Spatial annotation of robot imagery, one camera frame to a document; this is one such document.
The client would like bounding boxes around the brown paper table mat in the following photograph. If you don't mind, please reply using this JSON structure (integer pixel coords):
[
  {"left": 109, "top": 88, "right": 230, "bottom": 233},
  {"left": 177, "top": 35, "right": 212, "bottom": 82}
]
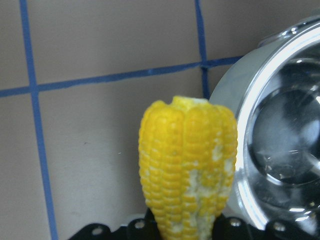
[{"left": 0, "top": 0, "right": 320, "bottom": 240}]

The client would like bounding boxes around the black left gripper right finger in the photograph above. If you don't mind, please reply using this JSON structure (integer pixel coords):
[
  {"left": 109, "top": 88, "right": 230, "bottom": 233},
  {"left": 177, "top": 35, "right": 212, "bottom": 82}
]
[{"left": 211, "top": 213, "right": 320, "bottom": 240}]

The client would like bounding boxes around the yellow corn cob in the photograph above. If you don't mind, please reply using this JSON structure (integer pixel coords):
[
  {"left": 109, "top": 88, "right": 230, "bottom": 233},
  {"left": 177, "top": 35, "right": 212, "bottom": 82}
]
[{"left": 138, "top": 96, "right": 238, "bottom": 240}]

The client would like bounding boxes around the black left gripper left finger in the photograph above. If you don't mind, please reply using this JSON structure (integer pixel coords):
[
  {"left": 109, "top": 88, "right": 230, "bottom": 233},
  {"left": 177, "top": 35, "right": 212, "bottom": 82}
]
[{"left": 67, "top": 208, "right": 161, "bottom": 240}]

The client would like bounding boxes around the pale green cooking pot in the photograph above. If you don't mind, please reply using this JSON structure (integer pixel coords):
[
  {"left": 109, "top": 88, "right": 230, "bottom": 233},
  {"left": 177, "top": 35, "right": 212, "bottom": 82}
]
[{"left": 210, "top": 11, "right": 320, "bottom": 238}]

